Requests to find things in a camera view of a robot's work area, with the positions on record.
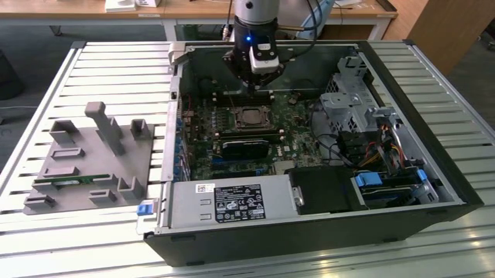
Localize thin wire locking lever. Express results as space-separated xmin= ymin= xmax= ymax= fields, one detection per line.
xmin=226 ymin=92 xmax=239 ymax=113

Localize silver CPU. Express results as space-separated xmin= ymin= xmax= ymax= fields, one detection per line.
xmin=239 ymin=109 xmax=267 ymax=125

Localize CPU socket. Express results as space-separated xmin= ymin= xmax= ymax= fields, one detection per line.
xmin=231 ymin=105 xmax=274 ymax=130

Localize black RAM slot bank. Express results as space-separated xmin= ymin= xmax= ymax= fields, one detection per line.
xmin=215 ymin=89 xmax=274 ymax=107

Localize green box under desk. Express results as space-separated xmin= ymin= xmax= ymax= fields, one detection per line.
xmin=182 ymin=24 xmax=202 ymax=41

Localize installed black RAM sticks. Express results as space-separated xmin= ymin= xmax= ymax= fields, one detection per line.
xmin=218 ymin=129 xmax=282 ymax=142

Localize metal drive cage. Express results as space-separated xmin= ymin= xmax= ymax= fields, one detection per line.
xmin=319 ymin=56 xmax=403 ymax=134

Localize black graphics card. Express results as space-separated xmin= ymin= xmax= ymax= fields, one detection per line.
xmin=217 ymin=138 xmax=270 ymax=162

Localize green motherboard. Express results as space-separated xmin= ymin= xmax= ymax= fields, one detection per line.
xmin=179 ymin=92 xmax=338 ymax=180

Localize wooden desk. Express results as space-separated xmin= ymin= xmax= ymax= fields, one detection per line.
xmin=0 ymin=0 xmax=167 ymax=37
xmin=162 ymin=0 xmax=399 ymax=41

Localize white papers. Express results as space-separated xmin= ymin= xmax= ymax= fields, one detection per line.
xmin=334 ymin=0 xmax=378 ymax=9

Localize black plastic shroud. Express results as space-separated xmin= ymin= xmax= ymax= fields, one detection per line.
xmin=289 ymin=167 xmax=367 ymax=215

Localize grey parts rack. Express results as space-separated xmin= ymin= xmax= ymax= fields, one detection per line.
xmin=22 ymin=101 xmax=163 ymax=217

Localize silver power supply unit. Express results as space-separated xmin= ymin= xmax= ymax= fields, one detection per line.
xmin=156 ymin=179 xmax=301 ymax=232

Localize blue disk carrier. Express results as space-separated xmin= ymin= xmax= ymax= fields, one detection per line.
xmin=354 ymin=172 xmax=385 ymax=189

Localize wooden cabinet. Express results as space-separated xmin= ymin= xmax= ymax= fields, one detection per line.
xmin=382 ymin=0 xmax=495 ymax=76

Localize black hard disk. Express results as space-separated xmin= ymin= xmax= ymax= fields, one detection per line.
xmin=359 ymin=185 xmax=415 ymax=209

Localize green RAM stick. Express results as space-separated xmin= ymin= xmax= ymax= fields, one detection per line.
xmin=34 ymin=173 xmax=111 ymax=186

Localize black open PC case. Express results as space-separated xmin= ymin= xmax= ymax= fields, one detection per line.
xmin=143 ymin=39 xmax=487 ymax=268

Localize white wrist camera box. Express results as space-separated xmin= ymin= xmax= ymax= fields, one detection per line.
xmin=250 ymin=43 xmax=282 ymax=75

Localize black internal cables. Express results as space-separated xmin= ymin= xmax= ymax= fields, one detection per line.
xmin=315 ymin=131 xmax=357 ymax=169

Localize coloured wire bundle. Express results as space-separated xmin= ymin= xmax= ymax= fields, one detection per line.
xmin=358 ymin=124 xmax=407 ymax=174

